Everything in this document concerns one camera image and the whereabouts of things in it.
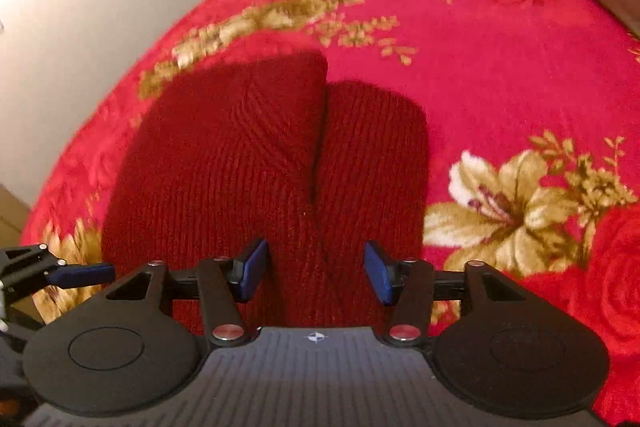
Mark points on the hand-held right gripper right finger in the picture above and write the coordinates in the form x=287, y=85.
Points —
x=377, y=272

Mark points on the dark red knit sweater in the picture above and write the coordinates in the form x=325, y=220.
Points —
x=225, y=157

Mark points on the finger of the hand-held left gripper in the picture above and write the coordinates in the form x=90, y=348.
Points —
x=85, y=274

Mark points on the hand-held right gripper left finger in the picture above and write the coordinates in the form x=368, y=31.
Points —
x=255, y=267

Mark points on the red floral blanket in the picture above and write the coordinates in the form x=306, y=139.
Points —
x=500, y=57

